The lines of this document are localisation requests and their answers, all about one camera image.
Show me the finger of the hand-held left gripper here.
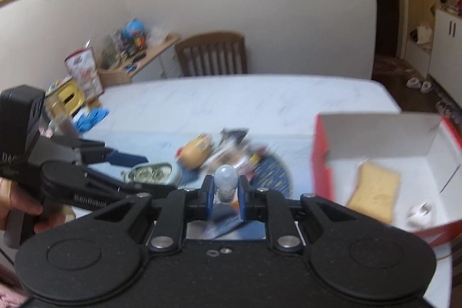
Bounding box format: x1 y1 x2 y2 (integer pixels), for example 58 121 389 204
54 135 149 168
40 163 178 212

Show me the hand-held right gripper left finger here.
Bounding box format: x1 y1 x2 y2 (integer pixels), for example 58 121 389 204
92 175 214 254

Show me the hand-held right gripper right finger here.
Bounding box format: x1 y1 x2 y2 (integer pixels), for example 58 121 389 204
236 175 356 254

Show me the small clear light bulb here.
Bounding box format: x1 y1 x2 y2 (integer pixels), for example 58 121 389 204
214 164 239 206

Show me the oval grey-blue tin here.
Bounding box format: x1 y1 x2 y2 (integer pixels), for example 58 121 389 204
126 164 183 186

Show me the tan round toy figure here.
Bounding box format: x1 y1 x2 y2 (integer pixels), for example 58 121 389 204
175 134 214 170

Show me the red cardboard box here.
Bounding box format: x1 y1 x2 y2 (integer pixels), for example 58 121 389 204
311 112 462 247

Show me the person's left hand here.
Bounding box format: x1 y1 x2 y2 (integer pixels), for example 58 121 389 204
0 178 67 234

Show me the pale blue table mat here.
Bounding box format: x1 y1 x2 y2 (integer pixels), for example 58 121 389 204
68 130 314 242

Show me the yellow tissue box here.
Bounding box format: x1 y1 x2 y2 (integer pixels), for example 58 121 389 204
45 79 87 117

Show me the black snack packet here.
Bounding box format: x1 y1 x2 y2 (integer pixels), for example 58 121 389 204
213 128 250 157

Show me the red and white carton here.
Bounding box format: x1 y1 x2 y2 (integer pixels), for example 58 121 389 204
64 47 105 97

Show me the wooden side table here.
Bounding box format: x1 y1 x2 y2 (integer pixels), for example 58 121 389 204
97 33 181 88

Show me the blue ball toy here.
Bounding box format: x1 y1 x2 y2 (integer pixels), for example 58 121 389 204
123 19 148 49

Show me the toast-shaped toy in bag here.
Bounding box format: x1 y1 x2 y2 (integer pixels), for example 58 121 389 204
346 163 402 224

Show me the brown wooden chair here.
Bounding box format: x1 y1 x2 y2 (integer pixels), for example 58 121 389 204
174 31 249 77

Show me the pink garment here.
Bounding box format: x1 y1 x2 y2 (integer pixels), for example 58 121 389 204
0 268 29 308

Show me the small white object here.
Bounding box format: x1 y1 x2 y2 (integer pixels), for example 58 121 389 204
407 201 434 229

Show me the patterned door rug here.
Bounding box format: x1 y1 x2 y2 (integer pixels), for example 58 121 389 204
372 55 419 79

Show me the white tote bag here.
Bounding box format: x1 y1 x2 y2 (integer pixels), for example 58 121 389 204
409 22 434 45

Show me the white and wood cabinet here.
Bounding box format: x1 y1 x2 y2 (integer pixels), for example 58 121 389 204
400 0 462 85

